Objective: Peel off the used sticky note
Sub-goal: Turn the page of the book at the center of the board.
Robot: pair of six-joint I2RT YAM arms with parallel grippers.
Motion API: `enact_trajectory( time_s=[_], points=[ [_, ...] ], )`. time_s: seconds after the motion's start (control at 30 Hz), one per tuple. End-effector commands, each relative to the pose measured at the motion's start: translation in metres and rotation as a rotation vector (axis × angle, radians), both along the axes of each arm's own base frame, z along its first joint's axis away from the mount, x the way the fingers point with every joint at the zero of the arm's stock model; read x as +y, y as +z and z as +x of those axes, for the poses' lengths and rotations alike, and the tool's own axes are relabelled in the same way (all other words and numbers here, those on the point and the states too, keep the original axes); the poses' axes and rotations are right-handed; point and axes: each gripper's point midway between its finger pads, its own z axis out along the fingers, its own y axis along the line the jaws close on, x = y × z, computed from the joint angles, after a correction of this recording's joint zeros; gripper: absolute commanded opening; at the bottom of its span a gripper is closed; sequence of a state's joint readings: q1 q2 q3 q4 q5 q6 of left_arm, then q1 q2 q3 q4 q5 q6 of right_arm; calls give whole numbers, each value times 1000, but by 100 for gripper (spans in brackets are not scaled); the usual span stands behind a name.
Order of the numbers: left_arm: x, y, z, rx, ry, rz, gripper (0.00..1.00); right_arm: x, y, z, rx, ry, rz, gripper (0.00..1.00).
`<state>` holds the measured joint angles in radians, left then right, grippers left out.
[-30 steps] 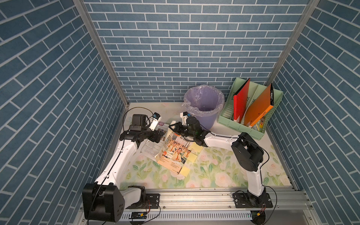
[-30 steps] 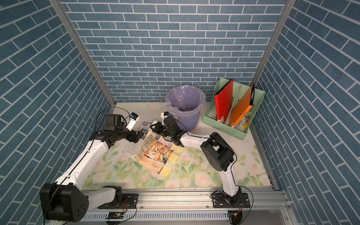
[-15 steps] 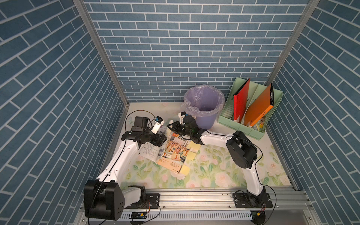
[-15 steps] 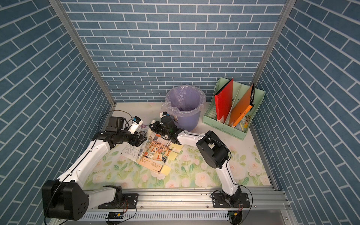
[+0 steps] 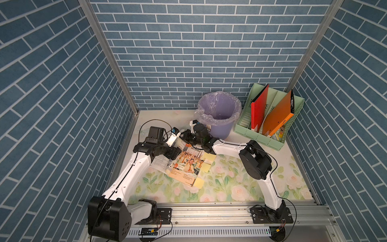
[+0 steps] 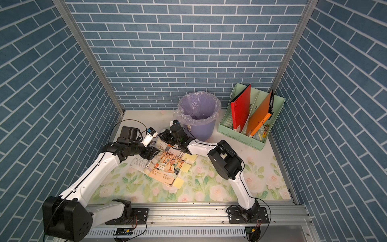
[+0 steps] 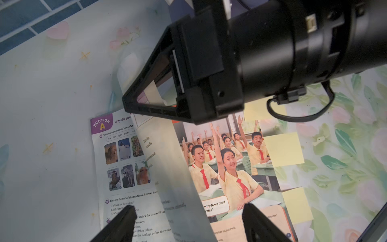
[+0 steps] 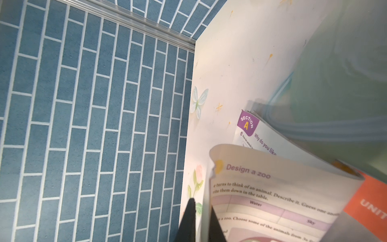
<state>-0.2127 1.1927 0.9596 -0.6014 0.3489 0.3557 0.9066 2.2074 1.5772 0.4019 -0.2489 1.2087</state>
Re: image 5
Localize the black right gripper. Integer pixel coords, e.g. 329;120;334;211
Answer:
179;130;204;148

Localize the yellow sticky note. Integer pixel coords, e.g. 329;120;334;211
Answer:
201;163;211;173
202;153;216;164
193;177;205;190

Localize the English textbook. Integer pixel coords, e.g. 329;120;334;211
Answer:
151;138;205;187

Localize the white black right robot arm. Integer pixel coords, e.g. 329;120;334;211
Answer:
179;124;286;213

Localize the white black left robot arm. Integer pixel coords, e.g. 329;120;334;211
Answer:
87;127;181;242

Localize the purple trash bin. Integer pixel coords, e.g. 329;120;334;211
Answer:
198;91;242;140

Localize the clear plastic bin liner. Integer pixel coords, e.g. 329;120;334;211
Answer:
193;91;242;130

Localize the floral table mat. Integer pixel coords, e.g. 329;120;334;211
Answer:
127;110;313;203

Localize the red folder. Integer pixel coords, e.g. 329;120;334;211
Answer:
251;85;269;133

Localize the green file organizer rack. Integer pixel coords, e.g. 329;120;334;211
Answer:
234;84;304;151

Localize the orange folder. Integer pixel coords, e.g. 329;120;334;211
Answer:
262;90;295;136

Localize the small black circuit board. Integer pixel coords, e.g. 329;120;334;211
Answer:
139;228;159;237

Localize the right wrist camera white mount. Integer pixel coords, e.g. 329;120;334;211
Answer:
189;120;198;133

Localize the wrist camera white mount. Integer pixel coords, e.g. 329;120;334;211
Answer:
189;120;198;133
166;127;180;147

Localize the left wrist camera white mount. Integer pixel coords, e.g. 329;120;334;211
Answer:
166;127;180;147

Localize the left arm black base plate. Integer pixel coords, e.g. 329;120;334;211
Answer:
136;208;172;225

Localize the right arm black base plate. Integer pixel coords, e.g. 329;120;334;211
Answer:
250;205;294;224

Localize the aluminium front rail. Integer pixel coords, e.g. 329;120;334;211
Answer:
125;201;345;242

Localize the left corner aluminium post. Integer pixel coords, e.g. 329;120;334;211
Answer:
79;0;139;116

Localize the corner aluminium post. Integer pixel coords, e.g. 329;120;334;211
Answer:
79;0;139;116
285;0;344;92

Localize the right corner aluminium post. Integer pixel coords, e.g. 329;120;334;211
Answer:
285;0;344;92

